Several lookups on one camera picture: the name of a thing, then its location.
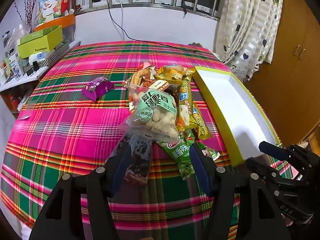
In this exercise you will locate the pink green plaid tablecloth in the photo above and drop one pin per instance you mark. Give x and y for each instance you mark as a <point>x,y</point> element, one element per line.
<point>62,130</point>

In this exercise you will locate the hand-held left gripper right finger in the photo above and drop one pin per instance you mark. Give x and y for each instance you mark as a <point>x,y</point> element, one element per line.
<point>197,165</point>

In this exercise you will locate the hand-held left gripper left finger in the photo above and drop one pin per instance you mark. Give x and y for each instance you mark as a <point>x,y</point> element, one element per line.
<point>121,165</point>

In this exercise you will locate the yellow biscuit bag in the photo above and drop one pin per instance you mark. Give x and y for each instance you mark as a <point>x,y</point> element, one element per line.
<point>172,73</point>

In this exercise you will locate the white box with lime rim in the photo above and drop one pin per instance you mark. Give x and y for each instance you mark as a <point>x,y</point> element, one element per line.
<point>240,110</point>

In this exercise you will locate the lime green open box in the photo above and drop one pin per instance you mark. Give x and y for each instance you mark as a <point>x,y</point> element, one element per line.
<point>40,42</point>

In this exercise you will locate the white side table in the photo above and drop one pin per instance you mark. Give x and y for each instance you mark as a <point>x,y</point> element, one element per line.
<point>25,78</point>

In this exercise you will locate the purple snack packet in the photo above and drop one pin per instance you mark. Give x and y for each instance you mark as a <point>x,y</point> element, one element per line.
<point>97,87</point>

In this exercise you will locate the purple flower branches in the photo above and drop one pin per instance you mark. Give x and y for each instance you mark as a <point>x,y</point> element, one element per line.
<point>27,7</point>

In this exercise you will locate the wooden wardrobe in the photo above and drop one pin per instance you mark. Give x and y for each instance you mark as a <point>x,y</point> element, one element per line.
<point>295,67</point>

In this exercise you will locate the pink jelly cup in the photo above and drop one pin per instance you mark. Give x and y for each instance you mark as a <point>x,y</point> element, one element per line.
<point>143,66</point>

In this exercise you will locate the clear packet of dark seeds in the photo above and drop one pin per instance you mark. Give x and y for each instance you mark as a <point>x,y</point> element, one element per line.
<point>138,150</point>

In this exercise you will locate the orange snack bag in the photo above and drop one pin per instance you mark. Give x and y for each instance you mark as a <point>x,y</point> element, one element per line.
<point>142,76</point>

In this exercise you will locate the clear plastic bag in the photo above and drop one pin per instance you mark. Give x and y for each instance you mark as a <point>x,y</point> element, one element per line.
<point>15,35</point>

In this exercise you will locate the clear peanut bag green label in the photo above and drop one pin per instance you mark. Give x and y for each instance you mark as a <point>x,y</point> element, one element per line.
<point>152,110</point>

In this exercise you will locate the white bottle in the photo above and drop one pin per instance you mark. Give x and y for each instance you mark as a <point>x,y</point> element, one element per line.
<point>13,65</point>

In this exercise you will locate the striped storage basket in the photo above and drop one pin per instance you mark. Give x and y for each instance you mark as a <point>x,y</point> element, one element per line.
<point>53,53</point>

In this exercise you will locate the long yellow snack bar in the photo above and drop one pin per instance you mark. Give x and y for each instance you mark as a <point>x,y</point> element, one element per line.
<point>184,100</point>
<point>201,125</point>

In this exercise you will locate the orange box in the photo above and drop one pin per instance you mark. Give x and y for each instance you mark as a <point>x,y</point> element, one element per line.
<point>62,21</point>

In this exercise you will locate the green pea snack packet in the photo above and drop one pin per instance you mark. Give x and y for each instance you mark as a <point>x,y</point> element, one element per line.
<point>177,152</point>

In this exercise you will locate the heart print curtain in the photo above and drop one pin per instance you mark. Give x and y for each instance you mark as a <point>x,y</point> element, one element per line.
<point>250,17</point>

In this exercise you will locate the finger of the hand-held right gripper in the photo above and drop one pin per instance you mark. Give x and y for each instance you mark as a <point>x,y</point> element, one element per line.
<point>272,148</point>
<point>265,167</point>

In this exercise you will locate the colourful cartoon gift box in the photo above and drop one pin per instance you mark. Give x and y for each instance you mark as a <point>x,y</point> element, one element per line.
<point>51,0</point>

